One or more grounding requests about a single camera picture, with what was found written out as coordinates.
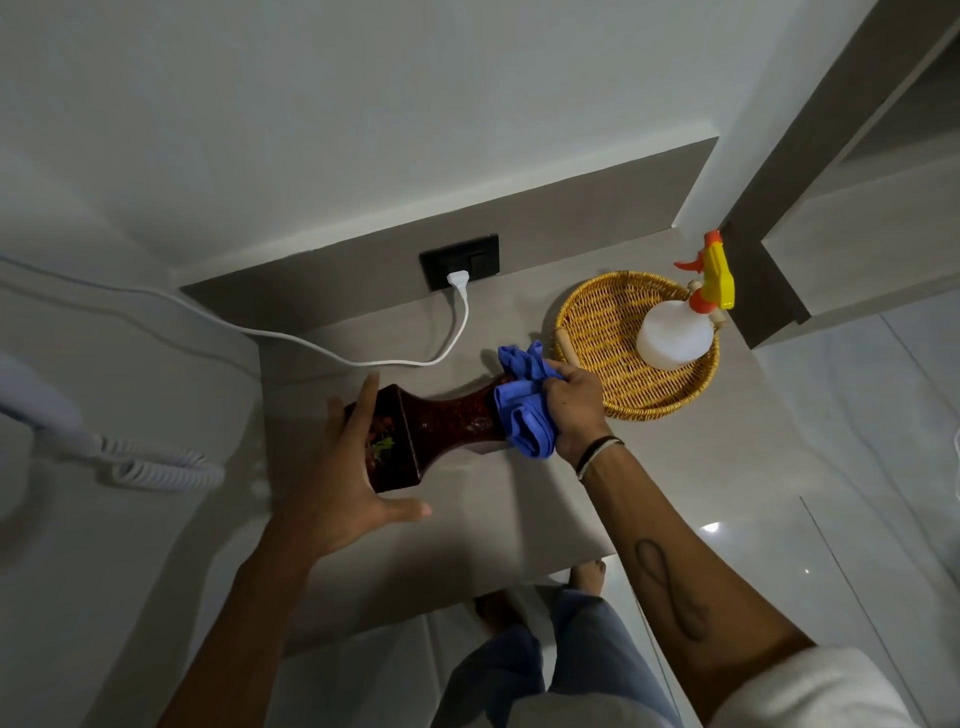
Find person's left hand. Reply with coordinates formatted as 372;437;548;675
258;371;434;565

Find person's right hand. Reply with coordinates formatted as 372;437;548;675
540;359;614;471

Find blue cleaning cloth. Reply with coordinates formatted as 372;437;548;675
492;341;565;461

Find dark red lacquered vase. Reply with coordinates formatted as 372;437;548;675
343;373;519;495

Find person's right forearm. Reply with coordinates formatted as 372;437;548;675
577;441;819;726

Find person's left forearm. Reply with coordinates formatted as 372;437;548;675
156;535;325;728

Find round wicker basket tray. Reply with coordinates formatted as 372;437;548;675
552;270;722;422

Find black wristband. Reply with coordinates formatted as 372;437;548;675
574;434;624;475

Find grey wristband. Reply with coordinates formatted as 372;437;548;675
578;439;627;483

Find white spray bottle yellow trigger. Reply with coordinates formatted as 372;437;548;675
635;229;737;372

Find person's left foot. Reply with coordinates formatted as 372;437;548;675
473;590;528;640

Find person's foot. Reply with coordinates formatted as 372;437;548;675
473;590;528;640
567;559;608;599

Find person's right foot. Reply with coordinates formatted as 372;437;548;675
567;559;608;599

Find person's blue jeans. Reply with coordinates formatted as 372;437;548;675
430;588;685;728

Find grey wooden shelf unit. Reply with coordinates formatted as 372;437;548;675
718;0;960;351

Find person's white sleeve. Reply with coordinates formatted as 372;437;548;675
707;645;922;728

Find white power cable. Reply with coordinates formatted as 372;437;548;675
0;255;471;369

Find black wall socket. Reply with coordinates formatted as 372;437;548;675
418;234;501;293

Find white coiled cord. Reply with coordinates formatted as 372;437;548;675
82;432;227;494

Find white wall hair dryer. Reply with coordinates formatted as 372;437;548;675
0;351;102;460

